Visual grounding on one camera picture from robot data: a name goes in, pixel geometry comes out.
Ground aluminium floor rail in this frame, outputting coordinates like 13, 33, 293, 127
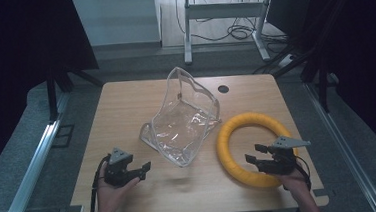
302, 69, 376, 212
0, 93, 79, 212

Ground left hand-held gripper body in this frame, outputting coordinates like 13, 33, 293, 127
102, 145, 142, 190

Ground black curtain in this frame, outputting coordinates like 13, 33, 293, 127
0, 0, 108, 183
265, 0, 376, 178

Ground white metal desk frame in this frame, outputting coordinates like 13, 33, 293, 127
180, 0, 279, 67

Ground black metal stand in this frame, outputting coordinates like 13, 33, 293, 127
250, 24, 345, 118
43, 58, 107, 123

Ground black floor bracket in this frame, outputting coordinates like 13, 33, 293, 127
49, 123, 78, 150

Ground person's left hand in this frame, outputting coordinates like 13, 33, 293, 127
94, 159, 144, 212

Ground yellow foam ring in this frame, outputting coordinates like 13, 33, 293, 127
214, 108, 302, 192

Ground black floor cables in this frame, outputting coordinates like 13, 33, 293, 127
174, 0, 291, 60

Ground person's right hand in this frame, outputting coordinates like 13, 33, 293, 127
273, 168, 313, 201

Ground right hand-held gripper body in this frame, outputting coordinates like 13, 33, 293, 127
256, 134, 314, 178

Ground white power strip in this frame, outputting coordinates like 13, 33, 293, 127
277, 53, 299, 69

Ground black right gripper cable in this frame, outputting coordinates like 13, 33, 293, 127
281, 154, 316, 212

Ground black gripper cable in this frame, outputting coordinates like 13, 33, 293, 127
281, 154, 316, 212
84, 153, 116, 212

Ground clear plastic zipper bag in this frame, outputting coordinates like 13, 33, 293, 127
134, 63, 225, 171

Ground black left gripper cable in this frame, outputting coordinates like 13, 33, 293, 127
84, 153, 116, 212

